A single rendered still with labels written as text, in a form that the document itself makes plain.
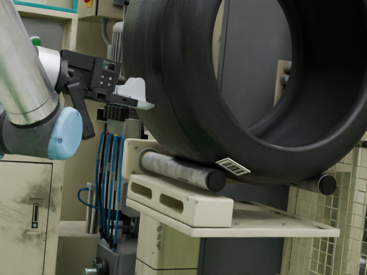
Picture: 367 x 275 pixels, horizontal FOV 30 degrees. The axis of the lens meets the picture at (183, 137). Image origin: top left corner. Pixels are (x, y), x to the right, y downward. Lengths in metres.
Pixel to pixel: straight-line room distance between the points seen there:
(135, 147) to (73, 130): 0.50
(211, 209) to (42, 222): 0.73
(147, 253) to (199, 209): 0.47
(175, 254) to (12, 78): 0.85
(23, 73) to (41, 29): 0.93
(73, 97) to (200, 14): 0.28
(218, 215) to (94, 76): 0.37
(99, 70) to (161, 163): 0.34
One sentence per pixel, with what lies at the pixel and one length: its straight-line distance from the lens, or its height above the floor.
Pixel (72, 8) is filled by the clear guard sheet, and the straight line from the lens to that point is 2.00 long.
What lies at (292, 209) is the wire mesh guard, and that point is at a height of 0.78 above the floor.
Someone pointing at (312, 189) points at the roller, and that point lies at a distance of 1.54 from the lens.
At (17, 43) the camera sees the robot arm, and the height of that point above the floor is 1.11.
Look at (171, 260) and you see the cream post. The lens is 1.78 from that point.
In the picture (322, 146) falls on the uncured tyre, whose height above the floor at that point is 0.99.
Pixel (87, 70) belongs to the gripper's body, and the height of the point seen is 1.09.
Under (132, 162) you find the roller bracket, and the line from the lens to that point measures 1.66.
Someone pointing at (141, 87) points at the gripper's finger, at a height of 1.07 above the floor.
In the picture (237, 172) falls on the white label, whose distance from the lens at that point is 1.38.
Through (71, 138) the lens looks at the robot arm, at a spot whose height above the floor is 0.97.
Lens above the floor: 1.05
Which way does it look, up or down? 3 degrees down
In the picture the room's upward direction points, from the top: 6 degrees clockwise
